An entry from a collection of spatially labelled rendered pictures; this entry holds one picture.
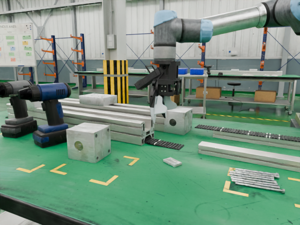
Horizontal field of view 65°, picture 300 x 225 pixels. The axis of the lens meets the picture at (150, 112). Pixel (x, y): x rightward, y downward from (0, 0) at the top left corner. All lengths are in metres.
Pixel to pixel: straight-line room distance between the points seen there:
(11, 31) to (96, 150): 5.97
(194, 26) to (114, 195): 0.56
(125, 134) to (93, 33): 9.83
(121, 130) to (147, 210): 0.43
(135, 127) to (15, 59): 5.81
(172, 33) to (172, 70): 0.11
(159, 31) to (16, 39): 5.85
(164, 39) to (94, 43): 9.82
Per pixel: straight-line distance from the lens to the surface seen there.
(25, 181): 0.69
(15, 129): 1.06
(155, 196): 0.56
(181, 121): 0.97
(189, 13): 8.90
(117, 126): 0.89
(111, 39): 4.23
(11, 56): 6.59
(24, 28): 6.42
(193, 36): 0.81
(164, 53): 0.78
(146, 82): 0.82
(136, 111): 1.06
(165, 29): 0.78
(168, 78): 0.79
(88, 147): 0.72
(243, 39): 8.46
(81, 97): 1.25
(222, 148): 0.78
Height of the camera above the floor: 1.07
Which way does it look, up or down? 12 degrees down
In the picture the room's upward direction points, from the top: straight up
